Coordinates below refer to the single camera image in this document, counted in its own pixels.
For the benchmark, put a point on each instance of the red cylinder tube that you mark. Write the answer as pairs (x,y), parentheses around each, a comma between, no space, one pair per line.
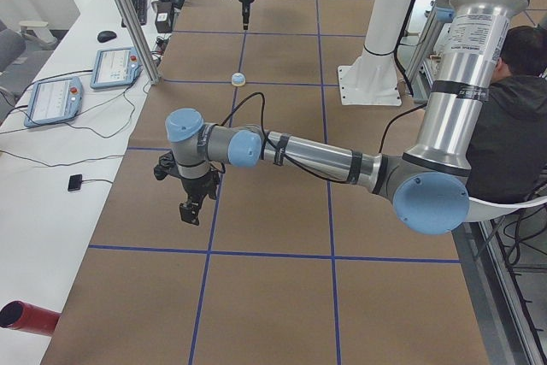
(29,318)

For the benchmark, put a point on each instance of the black computer mouse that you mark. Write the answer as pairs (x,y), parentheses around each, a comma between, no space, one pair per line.
(105,36)

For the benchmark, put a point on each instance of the black keyboard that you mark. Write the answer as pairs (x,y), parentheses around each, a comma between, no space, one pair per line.
(141,10)

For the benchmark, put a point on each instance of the far blue teach pendant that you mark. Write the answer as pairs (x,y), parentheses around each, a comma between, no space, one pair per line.
(115,68)

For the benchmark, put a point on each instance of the blue white call bell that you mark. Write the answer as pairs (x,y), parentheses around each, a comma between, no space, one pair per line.
(238,79)

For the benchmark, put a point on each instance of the black power adapter box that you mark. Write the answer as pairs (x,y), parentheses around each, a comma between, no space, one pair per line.
(164,17)

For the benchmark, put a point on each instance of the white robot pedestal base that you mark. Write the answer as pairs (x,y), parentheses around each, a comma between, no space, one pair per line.
(372,78)

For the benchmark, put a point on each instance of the grey office chair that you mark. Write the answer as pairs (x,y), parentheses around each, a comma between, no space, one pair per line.
(13,75)

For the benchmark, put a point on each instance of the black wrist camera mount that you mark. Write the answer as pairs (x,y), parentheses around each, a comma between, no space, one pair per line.
(166,166)

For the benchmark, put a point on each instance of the seated person in black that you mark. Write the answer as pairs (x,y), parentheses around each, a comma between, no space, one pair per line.
(507,151)

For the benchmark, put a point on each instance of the blue teach pendant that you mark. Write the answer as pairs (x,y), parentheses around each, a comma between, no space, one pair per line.
(115,68)
(54,101)

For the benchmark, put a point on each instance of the white plastic chair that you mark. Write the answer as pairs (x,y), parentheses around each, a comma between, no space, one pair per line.
(480,210)

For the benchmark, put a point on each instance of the small black puck device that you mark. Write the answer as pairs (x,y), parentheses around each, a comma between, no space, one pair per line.
(75,182)

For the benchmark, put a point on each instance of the near blue teach pendant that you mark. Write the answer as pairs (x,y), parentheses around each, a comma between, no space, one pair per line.
(54,101)

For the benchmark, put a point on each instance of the aluminium frame post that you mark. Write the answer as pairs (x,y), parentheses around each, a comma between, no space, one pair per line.
(130,18)

